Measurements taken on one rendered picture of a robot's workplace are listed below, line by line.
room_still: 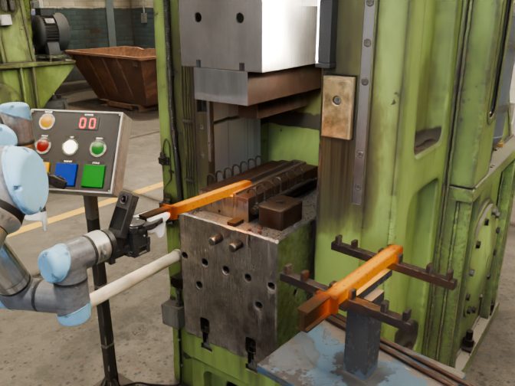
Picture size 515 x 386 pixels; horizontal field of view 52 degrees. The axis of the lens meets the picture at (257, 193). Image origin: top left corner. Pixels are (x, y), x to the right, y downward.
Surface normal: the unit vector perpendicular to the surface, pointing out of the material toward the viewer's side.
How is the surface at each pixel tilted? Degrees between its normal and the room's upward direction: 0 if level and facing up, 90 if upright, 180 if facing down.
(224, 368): 90
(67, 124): 60
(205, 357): 90
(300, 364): 0
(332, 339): 0
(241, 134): 90
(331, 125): 90
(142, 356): 0
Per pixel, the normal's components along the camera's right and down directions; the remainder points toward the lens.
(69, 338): 0.00, -0.94
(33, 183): 0.99, -0.06
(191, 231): -0.58, 0.27
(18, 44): 0.68, 0.06
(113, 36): 0.77, 0.22
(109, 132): -0.16, -0.18
